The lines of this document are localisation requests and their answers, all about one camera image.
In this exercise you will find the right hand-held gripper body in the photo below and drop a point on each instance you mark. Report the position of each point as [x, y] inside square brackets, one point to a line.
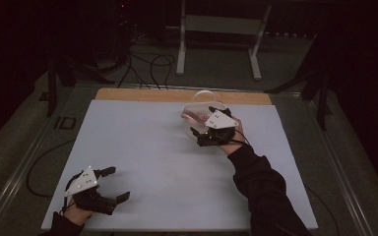
[218, 132]

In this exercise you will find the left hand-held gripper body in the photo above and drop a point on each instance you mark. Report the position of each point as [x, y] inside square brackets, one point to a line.
[93, 200]

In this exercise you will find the person's right hand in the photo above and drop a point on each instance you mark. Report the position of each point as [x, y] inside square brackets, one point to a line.
[232, 148]

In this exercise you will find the person's left hand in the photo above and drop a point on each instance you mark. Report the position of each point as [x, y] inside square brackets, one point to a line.
[76, 215]

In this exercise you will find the white table mat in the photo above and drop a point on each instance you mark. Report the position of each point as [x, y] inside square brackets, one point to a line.
[164, 170]

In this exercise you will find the white metal stand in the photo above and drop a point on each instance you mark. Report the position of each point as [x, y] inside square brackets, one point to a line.
[221, 24]

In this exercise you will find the black stand legs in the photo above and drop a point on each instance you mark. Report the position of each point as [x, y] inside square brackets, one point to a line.
[323, 98]
[51, 88]

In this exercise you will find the black square floor frame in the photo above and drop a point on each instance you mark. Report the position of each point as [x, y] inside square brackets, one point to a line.
[56, 123]

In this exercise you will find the metal floor rail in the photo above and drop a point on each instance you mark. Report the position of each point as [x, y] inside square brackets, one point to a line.
[338, 164]
[16, 175]

